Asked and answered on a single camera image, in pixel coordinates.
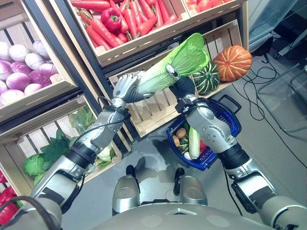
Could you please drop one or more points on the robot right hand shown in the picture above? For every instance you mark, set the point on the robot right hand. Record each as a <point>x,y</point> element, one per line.
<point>184,86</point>

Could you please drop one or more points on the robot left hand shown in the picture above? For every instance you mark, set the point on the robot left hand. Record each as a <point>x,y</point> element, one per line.
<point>123,85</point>

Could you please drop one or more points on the large napa cabbage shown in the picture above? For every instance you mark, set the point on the large napa cabbage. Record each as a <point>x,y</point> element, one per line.
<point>184,57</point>

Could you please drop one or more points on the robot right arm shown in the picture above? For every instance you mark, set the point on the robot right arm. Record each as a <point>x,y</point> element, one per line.
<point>213,129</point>

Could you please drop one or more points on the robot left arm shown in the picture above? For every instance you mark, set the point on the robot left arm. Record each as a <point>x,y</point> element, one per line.
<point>108,122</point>

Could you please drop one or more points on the blue shopping basket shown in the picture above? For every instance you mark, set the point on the blue shopping basket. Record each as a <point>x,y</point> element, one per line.
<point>230,122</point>

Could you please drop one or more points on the green striped pumpkin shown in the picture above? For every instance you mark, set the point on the green striped pumpkin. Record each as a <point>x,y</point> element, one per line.
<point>206,79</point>

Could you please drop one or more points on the empty slatted wooden crate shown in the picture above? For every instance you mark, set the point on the empty slatted wooden crate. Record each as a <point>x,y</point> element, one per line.
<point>153,112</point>

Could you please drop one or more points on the brown potato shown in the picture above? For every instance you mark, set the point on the brown potato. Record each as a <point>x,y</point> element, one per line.
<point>181,133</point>
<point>176,141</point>

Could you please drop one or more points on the wooden carrot crate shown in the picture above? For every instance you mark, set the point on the wooden carrot crate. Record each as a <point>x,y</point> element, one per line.
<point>144,42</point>

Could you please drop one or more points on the orange striped pumpkin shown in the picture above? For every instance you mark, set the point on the orange striped pumpkin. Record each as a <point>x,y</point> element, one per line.
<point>232,63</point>

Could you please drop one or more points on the bagged leafy greens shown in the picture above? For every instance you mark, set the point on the bagged leafy greens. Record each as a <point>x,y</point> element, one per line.
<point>81,118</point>

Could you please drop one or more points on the small green striped squash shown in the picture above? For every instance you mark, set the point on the small green striped squash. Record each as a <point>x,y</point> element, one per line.
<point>184,143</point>

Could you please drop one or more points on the small napa cabbage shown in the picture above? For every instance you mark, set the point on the small napa cabbage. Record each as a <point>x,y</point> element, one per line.
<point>194,143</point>

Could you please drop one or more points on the red vegetable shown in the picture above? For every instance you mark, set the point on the red vegetable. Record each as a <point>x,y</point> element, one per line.
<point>203,146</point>

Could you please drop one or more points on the wooden pumpkin crate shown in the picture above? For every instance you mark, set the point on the wooden pumpkin crate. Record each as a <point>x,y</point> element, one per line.
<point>223,33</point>

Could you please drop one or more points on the red bell pepper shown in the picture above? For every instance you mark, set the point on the red bell pepper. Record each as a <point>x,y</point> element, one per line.
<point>7,194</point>
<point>2,177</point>
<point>8,212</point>
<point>111,18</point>

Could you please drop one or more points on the white garlic bulb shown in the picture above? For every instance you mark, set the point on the white garlic bulb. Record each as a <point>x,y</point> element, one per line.
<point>188,156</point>

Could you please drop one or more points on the pale green cabbage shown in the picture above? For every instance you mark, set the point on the pale green cabbage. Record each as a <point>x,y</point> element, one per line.
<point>105,154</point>

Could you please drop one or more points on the purple onion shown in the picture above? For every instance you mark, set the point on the purple onion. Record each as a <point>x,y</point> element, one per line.
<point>11,97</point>
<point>38,77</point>
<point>33,88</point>
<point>48,69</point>
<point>21,67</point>
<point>2,87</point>
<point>4,70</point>
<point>18,81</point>

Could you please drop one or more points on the wooden tomato crate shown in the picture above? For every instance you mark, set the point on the wooden tomato crate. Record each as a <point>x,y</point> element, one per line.
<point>216,14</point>

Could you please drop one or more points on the red tomato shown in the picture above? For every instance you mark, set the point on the red tomato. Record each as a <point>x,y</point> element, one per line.
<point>205,4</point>
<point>216,2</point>
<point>193,7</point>

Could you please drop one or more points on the wooden onion crate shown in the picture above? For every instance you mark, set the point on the wooden onion crate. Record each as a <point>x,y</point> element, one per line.
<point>36,100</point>

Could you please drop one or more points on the dark green leafy vegetable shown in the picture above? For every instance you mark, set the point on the dark green leafy vegetable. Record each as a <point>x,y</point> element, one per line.
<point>56,146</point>

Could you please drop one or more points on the white onion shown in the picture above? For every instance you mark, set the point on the white onion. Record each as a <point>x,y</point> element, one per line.
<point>3,50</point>
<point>18,52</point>
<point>40,48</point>
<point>34,61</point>

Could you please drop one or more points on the glass side table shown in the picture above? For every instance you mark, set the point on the glass side table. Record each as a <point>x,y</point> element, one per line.
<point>283,100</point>

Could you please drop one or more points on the robot right leg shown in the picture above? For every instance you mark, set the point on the robot right leg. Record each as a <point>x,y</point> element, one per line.
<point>192,189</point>

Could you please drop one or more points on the robot leg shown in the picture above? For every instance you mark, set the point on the robot leg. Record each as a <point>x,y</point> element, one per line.
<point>126,191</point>
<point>192,189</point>

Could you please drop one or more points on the robot left leg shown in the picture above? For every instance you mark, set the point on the robot left leg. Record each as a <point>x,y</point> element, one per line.
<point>126,191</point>

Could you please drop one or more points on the clear plastic panel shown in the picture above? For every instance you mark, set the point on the clear plastic panel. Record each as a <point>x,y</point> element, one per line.
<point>271,21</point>

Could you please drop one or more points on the green lettuce head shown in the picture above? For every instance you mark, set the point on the green lettuce head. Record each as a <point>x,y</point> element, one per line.
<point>33,164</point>

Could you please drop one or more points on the wooden leafy greens crate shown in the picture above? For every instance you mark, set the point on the wooden leafy greens crate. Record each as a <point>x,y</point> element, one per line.
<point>14,148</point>

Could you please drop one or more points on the silver robot torso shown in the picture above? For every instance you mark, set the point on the silver robot torso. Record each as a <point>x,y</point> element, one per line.
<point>182,218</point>

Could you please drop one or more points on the black shelf frame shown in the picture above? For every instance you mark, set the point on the black shelf frame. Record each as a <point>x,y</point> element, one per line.
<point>69,62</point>

